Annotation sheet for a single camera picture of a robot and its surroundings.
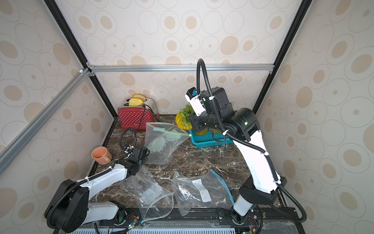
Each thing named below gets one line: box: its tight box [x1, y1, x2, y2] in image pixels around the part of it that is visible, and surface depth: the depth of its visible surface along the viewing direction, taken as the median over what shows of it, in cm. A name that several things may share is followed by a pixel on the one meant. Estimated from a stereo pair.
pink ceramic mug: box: [91, 146, 112, 165], surface depth 90 cm
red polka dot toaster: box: [117, 99, 154, 130], surface depth 105 cm
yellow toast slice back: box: [132, 93, 147, 102], surface depth 108 cm
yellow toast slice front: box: [128, 97, 144, 107], surface depth 105 cm
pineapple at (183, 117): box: [174, 103, 194, 131], surface depth 60 cm
